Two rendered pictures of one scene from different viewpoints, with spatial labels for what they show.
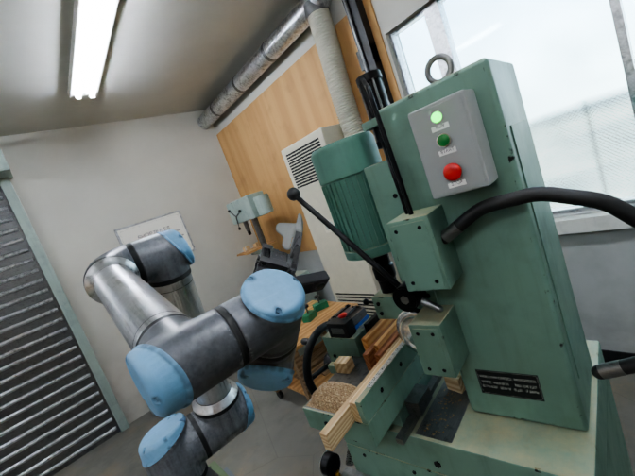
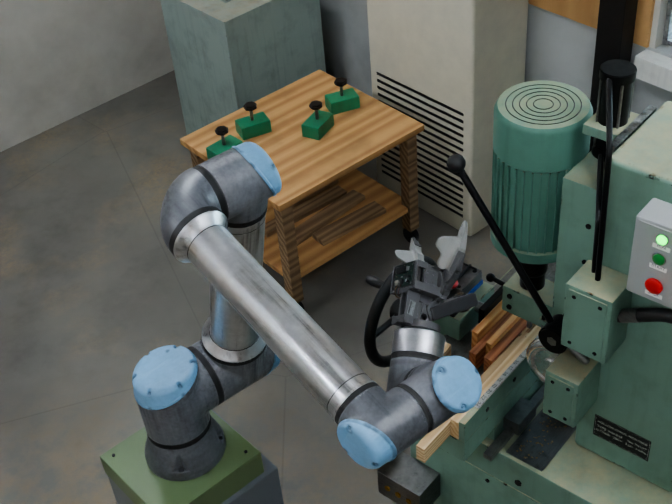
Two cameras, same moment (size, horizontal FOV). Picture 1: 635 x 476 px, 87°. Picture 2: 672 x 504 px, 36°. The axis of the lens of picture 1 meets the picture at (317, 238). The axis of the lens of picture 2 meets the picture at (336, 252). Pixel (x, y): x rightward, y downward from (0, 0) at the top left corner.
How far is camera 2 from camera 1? 131 cm
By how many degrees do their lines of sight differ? 32
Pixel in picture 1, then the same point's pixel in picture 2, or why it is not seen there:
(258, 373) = not seen: hidden behind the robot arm
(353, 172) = (548, 171)
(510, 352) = (636, 416)
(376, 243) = (540, 249)
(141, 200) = not seen: outside the picture
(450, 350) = (578, 405)
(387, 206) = (574, 228)
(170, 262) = (256, 203)
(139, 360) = (368, 438)
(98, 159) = not seen: outside the picture
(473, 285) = (630, 353)
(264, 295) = (453, 390)
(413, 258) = (580, 325)
